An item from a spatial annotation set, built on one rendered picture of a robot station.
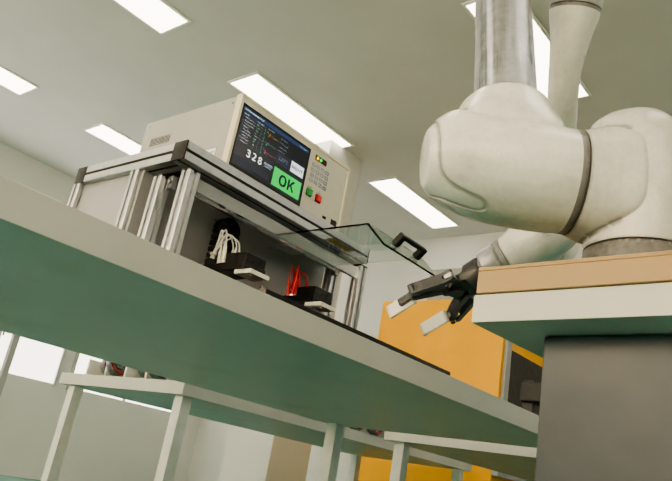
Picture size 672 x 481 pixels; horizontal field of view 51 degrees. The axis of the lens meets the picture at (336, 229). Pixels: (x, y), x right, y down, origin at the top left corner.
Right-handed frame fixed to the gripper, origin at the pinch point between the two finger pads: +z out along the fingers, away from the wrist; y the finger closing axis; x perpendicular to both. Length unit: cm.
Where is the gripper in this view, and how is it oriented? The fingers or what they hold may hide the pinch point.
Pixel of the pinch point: (409, 319)
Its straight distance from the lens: 156.7
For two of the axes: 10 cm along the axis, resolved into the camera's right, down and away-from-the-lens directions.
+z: -7.5, 5.4, 3.7
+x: -2.4, -7.5, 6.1
